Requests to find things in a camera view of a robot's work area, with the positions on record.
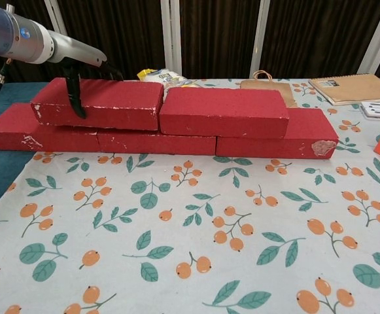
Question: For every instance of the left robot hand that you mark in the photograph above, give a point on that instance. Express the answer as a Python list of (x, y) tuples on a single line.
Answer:
[(75, 52)]

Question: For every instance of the pack of bag rolls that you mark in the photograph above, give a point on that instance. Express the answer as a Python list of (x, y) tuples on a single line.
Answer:
[(153, 76)]

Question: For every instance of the brown paper bag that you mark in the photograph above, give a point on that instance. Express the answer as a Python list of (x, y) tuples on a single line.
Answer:
[(261, 84)]

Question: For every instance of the floral print tablecloth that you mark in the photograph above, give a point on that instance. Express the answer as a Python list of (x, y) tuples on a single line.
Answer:
[(209, 196)]

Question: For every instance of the brown spiral notebook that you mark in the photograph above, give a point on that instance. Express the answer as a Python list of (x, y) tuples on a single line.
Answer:
[(356, 88)]

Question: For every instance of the white partition post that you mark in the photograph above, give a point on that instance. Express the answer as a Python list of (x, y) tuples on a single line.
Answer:
[(171, 36), (377, 36), (55, 16), (261, 32)]

